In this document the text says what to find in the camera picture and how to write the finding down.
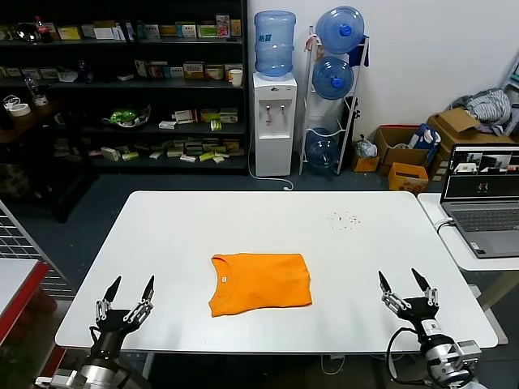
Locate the large white table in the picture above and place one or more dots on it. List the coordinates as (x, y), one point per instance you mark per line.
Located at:
(243, 219)

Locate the white teal box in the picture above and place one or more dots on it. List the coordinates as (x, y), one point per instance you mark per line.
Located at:
(152, 31)

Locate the yellow flat box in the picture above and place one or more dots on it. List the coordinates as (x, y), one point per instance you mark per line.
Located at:
(167, 30)

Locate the blue water jug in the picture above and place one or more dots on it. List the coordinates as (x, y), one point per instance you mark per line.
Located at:
(275, 44)
(322, 150)
(340, 30)
(333, 79)

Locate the green white bowl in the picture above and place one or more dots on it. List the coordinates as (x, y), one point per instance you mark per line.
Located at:
(125, 117)

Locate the blue white bag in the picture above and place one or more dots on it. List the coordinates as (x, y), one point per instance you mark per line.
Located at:
(425, 139)

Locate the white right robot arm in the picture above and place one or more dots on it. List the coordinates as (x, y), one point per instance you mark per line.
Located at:
(442, 356)

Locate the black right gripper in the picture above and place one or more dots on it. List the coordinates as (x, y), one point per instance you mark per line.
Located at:
(423, 314)

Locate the white tape roll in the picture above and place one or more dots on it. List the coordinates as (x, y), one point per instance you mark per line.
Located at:
(18, 108)

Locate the blue cloth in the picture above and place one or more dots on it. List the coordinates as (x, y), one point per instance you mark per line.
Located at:
(359, 56)

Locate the cola bottle red cap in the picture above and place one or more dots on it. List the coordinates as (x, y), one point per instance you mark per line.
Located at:
(42, 28)

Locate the grey laptop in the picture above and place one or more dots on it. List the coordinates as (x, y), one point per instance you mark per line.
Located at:
(486, 227)

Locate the yellow white box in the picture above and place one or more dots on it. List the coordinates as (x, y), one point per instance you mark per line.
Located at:
(194, 70)
(69, 32)

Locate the dark blue bottle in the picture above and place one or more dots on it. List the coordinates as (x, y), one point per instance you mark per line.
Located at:
(84, 72)

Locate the pink cloth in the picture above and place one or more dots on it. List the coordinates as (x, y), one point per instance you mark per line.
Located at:
(311, 42)

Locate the red edged white table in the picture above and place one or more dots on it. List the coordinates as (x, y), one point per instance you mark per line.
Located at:
(16, 279)

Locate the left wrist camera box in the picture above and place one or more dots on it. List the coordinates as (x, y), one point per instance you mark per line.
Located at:
(42, 381)

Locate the shiny glass dome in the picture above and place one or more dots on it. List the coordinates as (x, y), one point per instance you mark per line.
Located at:
(26, 32)

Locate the white paper cup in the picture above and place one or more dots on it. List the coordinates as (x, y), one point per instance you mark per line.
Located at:
(236, 78)

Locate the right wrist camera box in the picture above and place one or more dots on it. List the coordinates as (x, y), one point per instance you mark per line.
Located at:
(470, 351)

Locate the brown wooden desk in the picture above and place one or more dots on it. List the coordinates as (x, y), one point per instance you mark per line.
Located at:
(24, 125)

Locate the small white side table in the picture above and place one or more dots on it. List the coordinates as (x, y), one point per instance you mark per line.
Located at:
(454, 251)

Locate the yellow green box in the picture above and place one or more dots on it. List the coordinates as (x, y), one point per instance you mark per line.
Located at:
(210, 115)

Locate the white plastic bag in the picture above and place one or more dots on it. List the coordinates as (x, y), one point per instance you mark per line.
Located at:
(367, 149)

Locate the white flat box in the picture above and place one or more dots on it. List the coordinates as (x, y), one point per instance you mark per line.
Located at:
(110, 153)
(167, 125)
(187, 158)

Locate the orange t-shirt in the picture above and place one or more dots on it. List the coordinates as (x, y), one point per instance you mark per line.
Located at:
(263, 283)

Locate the open brown cardboard box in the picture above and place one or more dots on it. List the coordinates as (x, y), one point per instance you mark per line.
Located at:
(399, 156)

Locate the white brown box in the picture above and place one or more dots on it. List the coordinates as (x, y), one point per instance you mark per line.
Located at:
(157, 69)

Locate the orange printed carton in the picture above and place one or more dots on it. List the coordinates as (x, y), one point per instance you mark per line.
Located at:
(405, 184)

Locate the pink colourful tall box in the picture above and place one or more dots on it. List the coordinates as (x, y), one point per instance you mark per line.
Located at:
(223, 25)

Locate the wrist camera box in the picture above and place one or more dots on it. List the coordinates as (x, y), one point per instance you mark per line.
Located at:
(470, 351)
(42, 381)

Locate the grey clothes pile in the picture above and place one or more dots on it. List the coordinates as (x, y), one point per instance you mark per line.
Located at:
(490, 103)

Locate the clear plastic bottle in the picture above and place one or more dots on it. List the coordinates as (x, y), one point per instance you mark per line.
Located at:
(34, 87)

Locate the white water dispenser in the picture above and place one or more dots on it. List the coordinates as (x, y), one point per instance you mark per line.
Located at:
(275, 142)

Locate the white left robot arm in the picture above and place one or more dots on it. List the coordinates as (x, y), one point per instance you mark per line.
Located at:
(97, 374)

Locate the red white box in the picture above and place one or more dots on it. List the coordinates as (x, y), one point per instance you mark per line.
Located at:
(184, 116)
(214, 72)

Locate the white card box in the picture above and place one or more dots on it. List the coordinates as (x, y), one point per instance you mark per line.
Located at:
(103, 32)

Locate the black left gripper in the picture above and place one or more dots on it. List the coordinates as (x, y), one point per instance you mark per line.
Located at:
(111, 332)

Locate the black shelf unit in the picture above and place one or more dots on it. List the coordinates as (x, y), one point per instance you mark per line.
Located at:
(101, 86)

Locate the small orange box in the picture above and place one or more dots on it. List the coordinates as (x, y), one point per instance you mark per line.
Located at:
(367, 165)

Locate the white metal jug rack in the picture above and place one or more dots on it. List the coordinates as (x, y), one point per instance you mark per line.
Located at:
(347, 133)

